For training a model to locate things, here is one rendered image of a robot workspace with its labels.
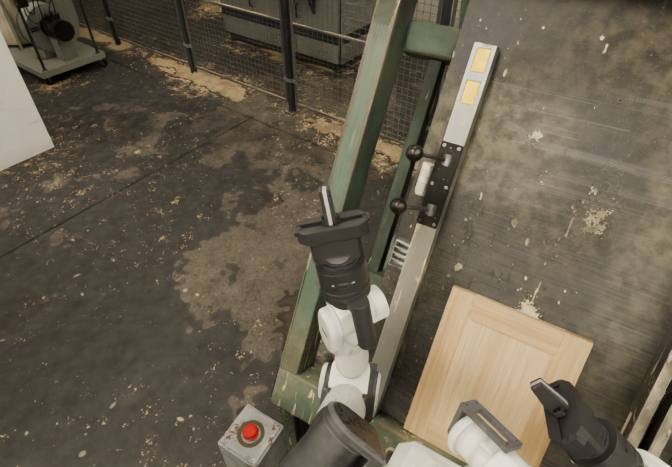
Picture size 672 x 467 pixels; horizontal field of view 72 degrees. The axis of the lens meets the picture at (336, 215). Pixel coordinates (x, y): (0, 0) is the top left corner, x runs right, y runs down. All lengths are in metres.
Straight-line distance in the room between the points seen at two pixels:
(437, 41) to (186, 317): 2.04
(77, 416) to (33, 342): 0.56
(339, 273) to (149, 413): 1.82
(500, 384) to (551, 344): 0.16
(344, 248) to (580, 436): 0.45
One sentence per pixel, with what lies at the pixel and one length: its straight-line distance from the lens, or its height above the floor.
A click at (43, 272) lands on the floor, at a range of 3.33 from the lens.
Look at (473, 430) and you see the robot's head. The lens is 0.74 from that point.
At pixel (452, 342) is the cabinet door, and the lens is 1.19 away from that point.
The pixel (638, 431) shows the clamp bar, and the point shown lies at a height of 1.17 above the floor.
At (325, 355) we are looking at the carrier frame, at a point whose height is 0.79.
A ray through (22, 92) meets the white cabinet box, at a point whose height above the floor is 0.51.
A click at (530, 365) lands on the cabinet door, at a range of 1.18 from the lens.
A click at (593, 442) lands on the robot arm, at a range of 0.87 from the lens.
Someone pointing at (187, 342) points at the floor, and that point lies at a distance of 2.63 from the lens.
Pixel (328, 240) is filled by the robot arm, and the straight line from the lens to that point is 0.74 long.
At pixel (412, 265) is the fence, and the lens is 1.14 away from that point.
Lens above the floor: 2.09
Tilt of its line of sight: 41 degrees down
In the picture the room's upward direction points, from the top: straight up
